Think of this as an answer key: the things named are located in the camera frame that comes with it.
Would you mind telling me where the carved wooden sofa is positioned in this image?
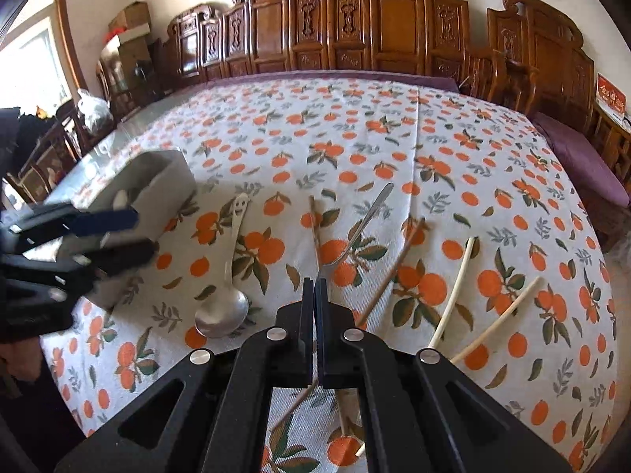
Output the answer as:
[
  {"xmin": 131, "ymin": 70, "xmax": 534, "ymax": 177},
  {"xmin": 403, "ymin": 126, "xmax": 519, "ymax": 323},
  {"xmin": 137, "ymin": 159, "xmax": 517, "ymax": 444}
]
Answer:
[{"xmin": 158, "ymin": 0, "xmax": 508, "ymax": 104}]

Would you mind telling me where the wooden framed balcony door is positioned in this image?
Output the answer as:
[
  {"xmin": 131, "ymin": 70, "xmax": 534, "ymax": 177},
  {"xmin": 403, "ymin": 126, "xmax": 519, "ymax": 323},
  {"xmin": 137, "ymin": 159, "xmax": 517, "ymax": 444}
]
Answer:
[{"xmin": 0, "ymin": 0, "xmax": 87, "ymax": 109}]

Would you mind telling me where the wooden side table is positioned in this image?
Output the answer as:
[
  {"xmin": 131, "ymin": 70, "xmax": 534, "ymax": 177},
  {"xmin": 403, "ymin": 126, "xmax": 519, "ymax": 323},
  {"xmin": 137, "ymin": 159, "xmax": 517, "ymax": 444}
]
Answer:
[{"xmin": 592, "ymin": 103, "xmax": 631, "ymax": 178}]

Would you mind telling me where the wooden dining chair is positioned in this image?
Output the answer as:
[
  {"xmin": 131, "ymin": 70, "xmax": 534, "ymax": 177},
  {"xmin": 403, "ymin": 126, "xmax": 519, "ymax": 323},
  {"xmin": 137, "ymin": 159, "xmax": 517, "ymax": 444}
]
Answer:
[{"xmin": 2, "ymin": 103, "xmax": 94, "ymax": 203}]

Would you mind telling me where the stack of cardboard boxes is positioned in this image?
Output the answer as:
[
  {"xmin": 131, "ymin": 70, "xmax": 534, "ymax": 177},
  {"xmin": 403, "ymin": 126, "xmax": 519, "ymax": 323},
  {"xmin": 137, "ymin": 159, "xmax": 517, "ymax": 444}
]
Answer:
[{"xmin": 116, "ymin": 34, "xmax": 159, "ymax": 84}]

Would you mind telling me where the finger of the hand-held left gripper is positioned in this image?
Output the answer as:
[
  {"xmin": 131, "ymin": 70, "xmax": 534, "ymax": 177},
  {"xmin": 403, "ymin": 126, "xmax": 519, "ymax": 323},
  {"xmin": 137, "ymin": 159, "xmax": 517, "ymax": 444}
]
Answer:
[
  {"xmin": 49, "ymin": 240, "xmax": 159, "ymax": 283},
  {"xmin": 10, "ymin": 202, "xmax": 140, "ymax": 248}
]

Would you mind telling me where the brown cardboard box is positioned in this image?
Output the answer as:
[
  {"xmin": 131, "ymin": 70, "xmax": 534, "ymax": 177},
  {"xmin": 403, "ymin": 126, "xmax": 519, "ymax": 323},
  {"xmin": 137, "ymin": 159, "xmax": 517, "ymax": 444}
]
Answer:
[{"xmin": 108, "ymin": 1, "xmax": 151, "ymax": 35}]

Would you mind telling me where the smiley handle metal spoon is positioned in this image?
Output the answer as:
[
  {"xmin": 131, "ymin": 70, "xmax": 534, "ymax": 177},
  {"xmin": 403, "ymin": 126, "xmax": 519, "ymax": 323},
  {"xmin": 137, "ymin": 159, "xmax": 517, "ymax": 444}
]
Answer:
[{"xmin": 194, "ymin": 193, "xmax": 252, "ymax": 340}]

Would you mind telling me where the orange print tablecloth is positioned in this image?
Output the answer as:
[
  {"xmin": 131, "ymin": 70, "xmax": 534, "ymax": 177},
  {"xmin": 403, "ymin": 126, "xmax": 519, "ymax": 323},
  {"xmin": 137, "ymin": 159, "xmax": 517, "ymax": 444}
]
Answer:
[{"xmin": 39, "ymin": 76, "xmax": 619, "ymax": 473}]

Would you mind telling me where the person's left hand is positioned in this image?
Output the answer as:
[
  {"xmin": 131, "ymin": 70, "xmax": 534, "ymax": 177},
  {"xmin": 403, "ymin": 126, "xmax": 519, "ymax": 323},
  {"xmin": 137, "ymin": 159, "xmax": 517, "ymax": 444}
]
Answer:
[{"xmin": 0, "ymin": 337, "xmax": 43, "ymax": 385}]

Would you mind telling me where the carved wooden armchair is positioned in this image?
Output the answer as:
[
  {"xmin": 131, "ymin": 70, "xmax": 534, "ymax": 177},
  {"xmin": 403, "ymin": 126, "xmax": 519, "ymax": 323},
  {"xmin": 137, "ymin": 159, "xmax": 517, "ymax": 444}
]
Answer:
[{"xmin": 485, "ymin": 0, "xmax": 631, "ymax": 208}]

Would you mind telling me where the purple armchair cushion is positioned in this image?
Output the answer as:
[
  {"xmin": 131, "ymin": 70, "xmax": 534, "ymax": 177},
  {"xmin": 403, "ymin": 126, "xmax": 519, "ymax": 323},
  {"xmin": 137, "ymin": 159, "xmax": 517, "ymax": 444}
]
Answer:
[{"xmin": 530, "ymin": 111, "xmax": 631, "ymax": 208}]

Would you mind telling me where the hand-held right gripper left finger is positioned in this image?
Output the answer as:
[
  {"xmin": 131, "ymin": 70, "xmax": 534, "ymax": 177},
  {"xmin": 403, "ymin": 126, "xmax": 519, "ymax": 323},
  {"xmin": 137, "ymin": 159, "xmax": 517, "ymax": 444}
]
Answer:
[{"xmin": 54, "ymin": 277, "xmax": 316, "ymax": 473}]

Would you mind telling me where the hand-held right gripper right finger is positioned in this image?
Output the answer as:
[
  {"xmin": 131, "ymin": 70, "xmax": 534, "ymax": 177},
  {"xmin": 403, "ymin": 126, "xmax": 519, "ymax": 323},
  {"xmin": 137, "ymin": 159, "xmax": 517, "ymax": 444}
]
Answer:
[{"xmin": 315, "ymin": 277, "xmax": 573, "ymax": 473}]

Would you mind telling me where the rectangular metal tray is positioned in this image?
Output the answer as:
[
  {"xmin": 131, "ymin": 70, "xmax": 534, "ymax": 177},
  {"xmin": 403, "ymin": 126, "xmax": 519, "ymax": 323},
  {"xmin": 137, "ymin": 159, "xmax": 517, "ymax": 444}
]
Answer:
[{"xmin": 54, "ymin": 150, "xmax": 198, "ymax": 309}]

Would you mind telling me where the red desk calendar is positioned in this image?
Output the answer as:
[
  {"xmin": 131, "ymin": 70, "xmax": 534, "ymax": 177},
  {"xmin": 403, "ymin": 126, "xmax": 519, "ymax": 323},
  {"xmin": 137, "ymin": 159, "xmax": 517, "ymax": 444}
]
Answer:
[{"xmin": 594, "ymin": 73, "xmax": 629, "ymax": 121}]

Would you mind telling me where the purple sofa cushion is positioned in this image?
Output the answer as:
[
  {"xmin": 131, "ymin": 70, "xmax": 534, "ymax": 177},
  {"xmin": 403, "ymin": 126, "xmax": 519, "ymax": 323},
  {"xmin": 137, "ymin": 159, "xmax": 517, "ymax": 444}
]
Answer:
[{"xmin": 207, "ymin": 69, "xmax": 459, "ymax": 92}]

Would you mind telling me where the clear plastic bag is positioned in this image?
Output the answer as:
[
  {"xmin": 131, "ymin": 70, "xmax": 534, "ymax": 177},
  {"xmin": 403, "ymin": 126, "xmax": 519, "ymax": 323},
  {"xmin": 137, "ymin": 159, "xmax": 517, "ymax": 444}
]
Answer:
[{"xmin": 76, "ymin": 89, "xmax": 115, "ymax": 131}]

